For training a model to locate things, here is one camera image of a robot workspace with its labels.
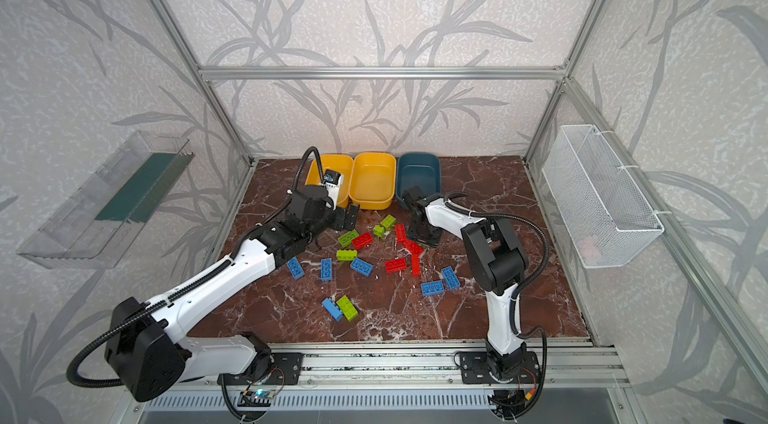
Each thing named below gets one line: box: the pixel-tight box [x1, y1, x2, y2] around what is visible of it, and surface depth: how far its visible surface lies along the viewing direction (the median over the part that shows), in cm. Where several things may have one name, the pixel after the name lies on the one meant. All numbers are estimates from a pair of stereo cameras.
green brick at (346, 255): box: [336, 249, 357, 261], surface depth 94 cm
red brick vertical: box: [412, 254, 421, 278], surface depth 92 cm
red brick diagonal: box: [403, 239, 424, 255], surface depth 96 cm
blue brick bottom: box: [322, 298, 343, 321], surface depth 83 cm
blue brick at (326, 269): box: [320, 258, 333, 282], surface depth 91 cm
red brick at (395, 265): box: [385, 258, 407, 274], surface depth 93 cm
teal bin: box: [396, 152, 442, 205], surface depth 114 cm
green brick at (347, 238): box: [338, 229, 359, 248], surface depth 98 cm
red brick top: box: [395, 224, 407, 244], surface depth 98 cm
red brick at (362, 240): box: [352, 232, 374, 250], surface depth 98 cm
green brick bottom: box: [336, 295, 359, 322], surface depth 84 cm
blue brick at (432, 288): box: [421, 280, 445, 297], surface depth 88 cm
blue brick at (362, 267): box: [350, 258, 374, 277], surface depth 93 cm
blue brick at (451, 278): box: [441, 266, 461, 291], surface depth 89 cm
